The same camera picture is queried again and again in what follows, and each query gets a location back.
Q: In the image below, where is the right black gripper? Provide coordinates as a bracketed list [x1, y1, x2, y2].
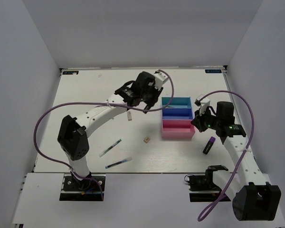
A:
[191, 106, 221, 132]

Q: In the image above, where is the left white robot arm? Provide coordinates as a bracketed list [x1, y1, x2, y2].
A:
[57, 70, 169, 190]

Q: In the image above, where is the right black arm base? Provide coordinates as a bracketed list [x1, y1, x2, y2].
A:
[184, 165, 228, 202]

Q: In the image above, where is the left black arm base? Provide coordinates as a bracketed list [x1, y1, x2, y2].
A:
[59, 175, 106, 201]

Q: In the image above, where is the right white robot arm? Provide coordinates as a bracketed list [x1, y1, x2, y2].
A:
[191, 99, 281, 221]

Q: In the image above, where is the purple cap black highlighter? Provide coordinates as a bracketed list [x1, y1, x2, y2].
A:
[203, 136, 216, 154]

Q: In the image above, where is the white long eraser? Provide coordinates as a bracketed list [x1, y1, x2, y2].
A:
[127, 112, 132, 121]

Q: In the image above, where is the three-colour compartment box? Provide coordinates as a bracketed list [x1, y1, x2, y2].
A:
[161, 97, 195, 140]

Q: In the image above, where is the small beige eraser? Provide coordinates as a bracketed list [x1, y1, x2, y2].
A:
[143, 137, 150, 143]

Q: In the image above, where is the right blue corner label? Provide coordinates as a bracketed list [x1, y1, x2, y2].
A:
[205, 69, 222, 74]

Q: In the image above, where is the blue corner label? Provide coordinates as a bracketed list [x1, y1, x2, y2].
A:
[205, 69, 222, 74]
[62, 71, 79, 75]

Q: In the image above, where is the blue clear pen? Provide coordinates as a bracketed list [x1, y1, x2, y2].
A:
[105, 157, 132, 169]

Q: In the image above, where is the green clear pen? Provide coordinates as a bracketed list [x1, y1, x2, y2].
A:
[99, 139, 122, 157]

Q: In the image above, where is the left blue corner label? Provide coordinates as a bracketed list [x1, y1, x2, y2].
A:
[62, 71, 79, 75]

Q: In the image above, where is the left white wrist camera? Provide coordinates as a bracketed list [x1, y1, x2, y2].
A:
[153, 70, 169, 90]

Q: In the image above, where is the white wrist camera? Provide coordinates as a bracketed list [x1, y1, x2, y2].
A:
[194, 95, 210, 116]
[153, 70, 169, 90]

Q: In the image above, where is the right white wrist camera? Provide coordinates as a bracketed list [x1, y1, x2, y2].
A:
[194, 95, 210, 116]

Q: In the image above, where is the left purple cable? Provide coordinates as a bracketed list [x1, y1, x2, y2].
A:
[33, 70, 175, 201]

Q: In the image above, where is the purple cable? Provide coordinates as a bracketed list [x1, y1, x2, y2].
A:
[196, 90, 254, 221]
[33, 70, 175, 201]

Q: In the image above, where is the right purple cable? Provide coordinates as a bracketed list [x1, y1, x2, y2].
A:
[196, 90, 254, 221]

